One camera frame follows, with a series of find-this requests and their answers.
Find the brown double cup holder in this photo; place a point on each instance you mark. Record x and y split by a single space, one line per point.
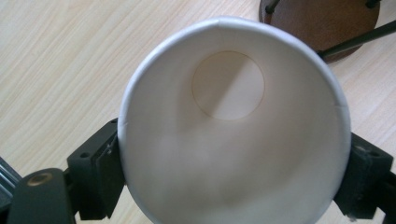
323 28

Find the single white paper cup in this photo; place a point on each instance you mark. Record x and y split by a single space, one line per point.
233 130

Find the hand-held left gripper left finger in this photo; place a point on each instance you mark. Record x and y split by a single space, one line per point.
93 174

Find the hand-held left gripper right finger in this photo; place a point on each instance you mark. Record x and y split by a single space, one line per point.
362 183

